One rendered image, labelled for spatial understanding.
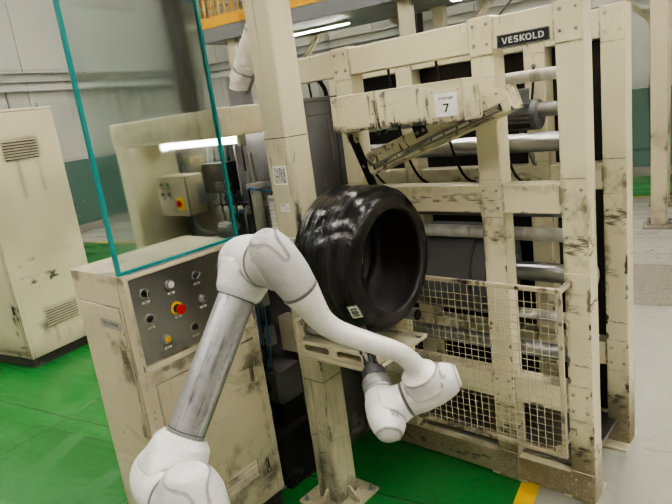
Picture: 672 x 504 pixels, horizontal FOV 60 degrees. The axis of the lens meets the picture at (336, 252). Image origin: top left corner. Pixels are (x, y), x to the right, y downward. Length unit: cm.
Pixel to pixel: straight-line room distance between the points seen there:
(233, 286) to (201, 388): 27
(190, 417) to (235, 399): 99
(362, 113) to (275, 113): 34
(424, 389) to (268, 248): 59
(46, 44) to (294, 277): 1163
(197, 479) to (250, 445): 128
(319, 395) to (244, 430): 35
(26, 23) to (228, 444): 1090
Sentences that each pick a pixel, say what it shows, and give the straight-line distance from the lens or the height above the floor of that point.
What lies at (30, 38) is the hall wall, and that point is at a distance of 1270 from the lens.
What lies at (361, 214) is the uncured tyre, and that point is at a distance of 203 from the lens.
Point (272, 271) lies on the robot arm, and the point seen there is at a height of 138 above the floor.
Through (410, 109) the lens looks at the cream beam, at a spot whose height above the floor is 170.
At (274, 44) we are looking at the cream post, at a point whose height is 199.
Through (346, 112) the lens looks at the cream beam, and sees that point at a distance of 241.
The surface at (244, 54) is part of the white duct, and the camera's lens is 284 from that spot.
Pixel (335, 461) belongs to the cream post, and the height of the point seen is 24.
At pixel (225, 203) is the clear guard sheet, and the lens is 243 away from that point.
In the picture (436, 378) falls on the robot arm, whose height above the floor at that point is 99.
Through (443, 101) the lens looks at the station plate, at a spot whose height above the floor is 171.
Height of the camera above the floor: 174
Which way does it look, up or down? 14 degrees down
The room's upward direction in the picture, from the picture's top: 8 degrees counter-clockwise
